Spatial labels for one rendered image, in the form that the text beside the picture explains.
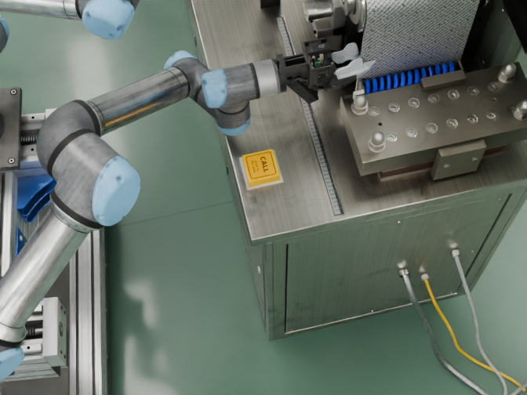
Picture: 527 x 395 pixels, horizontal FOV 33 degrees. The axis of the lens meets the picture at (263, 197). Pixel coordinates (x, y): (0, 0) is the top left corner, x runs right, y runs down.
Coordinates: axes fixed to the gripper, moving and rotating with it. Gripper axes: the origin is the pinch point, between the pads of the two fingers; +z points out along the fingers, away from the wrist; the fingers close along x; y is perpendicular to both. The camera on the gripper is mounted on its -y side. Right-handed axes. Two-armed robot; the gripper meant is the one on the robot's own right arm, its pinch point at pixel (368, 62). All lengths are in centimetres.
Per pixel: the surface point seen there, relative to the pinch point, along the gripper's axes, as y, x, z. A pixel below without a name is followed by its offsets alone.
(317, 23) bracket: 4.7, 9.1, -9.0
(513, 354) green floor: -109, -45, 43
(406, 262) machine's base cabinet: -58, -26, 8
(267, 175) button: -16.6, -12.7, -25.1
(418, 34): 6.8, -0.3, 9.9
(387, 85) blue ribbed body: -5.3, -3.3, 3.8
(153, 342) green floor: -109, -15, -63
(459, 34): 3.9, -0.3, 19.4
